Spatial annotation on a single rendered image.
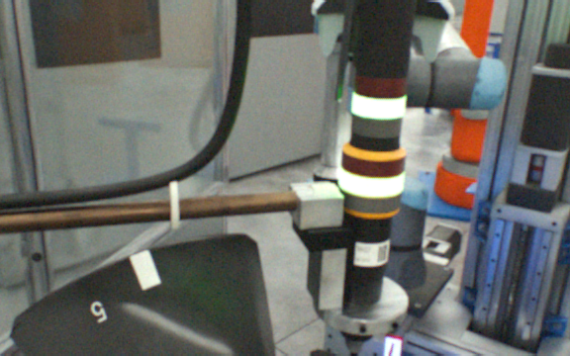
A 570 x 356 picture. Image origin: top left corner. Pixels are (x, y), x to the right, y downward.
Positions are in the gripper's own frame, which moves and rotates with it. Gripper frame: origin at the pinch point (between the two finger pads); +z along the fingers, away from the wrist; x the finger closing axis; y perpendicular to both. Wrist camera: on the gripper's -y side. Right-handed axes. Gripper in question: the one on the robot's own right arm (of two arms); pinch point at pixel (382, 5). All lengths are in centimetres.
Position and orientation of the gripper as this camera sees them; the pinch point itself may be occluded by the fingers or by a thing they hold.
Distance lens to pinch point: 53.9
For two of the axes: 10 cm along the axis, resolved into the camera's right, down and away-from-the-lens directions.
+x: -9.9, -0.9, 1.4
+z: -1.6, 3.4, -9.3
